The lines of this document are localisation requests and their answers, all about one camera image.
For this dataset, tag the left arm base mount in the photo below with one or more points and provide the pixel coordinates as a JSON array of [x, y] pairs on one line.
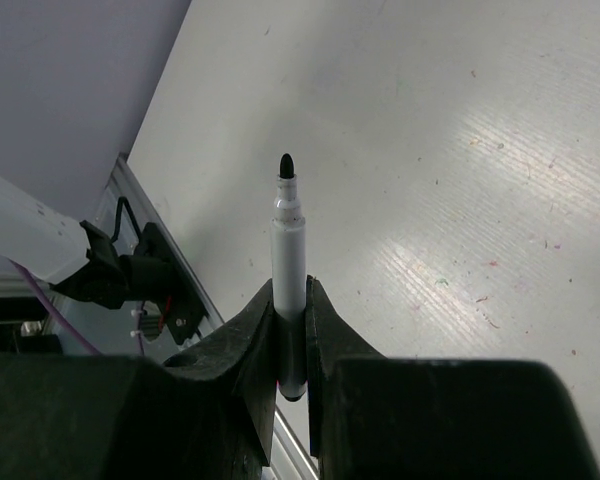
[[155, 275]]

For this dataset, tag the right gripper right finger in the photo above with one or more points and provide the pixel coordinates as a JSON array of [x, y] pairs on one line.
[[376, 417]]

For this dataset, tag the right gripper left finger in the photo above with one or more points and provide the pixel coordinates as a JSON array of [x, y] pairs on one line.
[[205, 413]]

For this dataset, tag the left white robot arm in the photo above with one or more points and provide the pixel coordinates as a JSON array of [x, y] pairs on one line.
[[74, 258]]

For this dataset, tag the white marker black tip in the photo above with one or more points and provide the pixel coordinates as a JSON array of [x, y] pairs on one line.
[[289, 277]]

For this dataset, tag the aluminium front rail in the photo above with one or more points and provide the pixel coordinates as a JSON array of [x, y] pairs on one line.
[[205, 413]]

